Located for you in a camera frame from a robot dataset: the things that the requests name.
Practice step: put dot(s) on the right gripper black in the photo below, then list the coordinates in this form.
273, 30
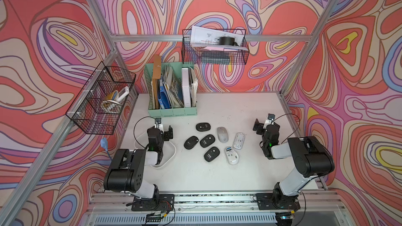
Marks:
260, 127

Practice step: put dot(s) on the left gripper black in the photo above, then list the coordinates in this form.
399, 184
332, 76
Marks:
165, 134

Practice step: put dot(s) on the white storage tray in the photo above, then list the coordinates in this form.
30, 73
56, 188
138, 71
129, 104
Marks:
169, 151

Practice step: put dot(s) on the black mouse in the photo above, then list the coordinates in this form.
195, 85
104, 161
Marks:
203, 127
211, 154
191, 142
207, 141

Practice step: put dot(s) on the white mouse blue sticker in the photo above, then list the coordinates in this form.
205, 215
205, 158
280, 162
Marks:
231, 155

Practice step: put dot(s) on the grey white mouse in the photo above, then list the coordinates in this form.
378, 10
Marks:
222, 134

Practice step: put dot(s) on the black mouse top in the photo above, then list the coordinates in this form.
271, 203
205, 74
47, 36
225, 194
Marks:
203, 127

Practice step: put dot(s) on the black mouse bottom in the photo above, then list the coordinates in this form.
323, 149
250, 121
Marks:
211, 154

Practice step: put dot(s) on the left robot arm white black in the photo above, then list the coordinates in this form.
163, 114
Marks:
126, 171

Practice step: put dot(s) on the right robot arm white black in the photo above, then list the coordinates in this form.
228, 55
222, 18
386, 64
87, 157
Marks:
311, 159

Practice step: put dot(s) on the blue folder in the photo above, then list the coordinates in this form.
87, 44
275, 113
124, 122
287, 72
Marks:
163, 97

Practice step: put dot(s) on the blue plastic connector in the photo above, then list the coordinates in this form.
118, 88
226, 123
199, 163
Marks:
104, 145

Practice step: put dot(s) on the white tube in basket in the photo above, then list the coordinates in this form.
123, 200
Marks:
121, 95

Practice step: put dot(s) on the yellow tape roll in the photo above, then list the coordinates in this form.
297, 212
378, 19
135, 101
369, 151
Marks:
110, 104

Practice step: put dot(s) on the brown envelope folder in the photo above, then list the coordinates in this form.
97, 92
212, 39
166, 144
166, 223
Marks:
156, 75

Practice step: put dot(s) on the white book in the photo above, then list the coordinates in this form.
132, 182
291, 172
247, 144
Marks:
186, 88

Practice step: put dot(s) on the green file organizer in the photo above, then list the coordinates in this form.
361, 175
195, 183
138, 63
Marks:
171, 112

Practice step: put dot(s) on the green circuit board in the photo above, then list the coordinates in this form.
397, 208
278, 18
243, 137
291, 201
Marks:
152, 217

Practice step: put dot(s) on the white paper sheets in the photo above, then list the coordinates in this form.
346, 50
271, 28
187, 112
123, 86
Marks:
216, 40

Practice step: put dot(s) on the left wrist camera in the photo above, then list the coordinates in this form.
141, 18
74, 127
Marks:
159, 124

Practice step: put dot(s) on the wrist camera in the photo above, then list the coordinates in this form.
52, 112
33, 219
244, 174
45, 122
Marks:
159, 124
269, 120

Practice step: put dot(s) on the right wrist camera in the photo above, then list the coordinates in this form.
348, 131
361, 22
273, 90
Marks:
269, 120

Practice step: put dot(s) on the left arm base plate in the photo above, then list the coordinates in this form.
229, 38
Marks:
163, 203

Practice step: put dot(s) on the black wire basket left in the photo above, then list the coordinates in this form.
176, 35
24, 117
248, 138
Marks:
85, 111

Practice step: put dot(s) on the black wire basket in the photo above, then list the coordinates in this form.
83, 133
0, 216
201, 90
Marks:
85, 111
191, 55

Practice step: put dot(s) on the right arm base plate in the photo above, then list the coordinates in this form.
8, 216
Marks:
267, 201

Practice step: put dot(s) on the aluminium rail base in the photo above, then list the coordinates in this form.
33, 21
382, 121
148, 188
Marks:
232, 208

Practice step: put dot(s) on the black wire basket back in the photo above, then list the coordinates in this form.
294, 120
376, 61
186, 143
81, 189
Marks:
191, 55

